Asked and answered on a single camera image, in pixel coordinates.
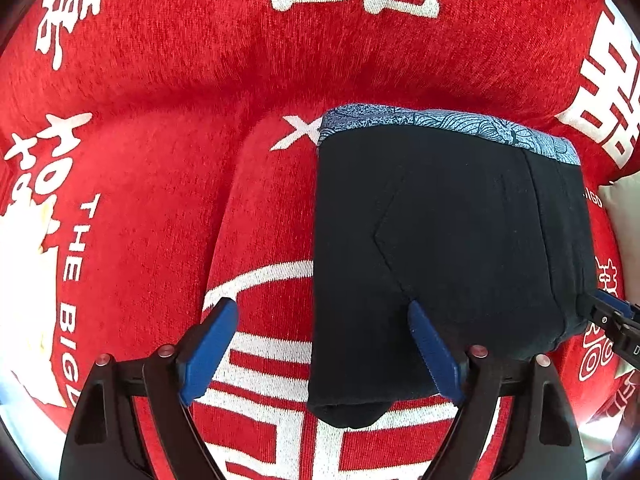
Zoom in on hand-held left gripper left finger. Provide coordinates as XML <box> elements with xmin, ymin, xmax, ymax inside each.
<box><xmin>59</xmin><ymin>296</ymin><xmax>241</xmax><ymax>480</ymax></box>

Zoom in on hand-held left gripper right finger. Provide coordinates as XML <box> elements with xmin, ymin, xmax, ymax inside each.
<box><xmin>406</xmin><ymin>300</ymin><xmax>589</xmax><ymax>480</ymax></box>

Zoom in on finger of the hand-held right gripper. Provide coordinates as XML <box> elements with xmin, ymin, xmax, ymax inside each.
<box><xmin>580</xmin><ymin>297</ymin><xmax>626</xmax><ymax>343</ymax></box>
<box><xmin>592</xmin><ymin>290</ymin><xmax>640</xmax><ymax>320</ymax></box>

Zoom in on black pants with patterned waistband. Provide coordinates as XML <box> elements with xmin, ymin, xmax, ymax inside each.
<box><xmin>306</xmin><ymin>103</ymin><xmax>599</xmax><ymax>430</ymax></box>

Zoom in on cream pillow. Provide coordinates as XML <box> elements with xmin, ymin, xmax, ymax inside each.
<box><xmin>597</xmin><ymin>171</ymin><xmax>640</xmax><ymax>243</ymax></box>

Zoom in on red printed blanket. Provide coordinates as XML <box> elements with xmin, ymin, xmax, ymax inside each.
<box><xmin>0</xmin><ymin>0</ymin><xmax>640</xmax><ymax>480</ymax></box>

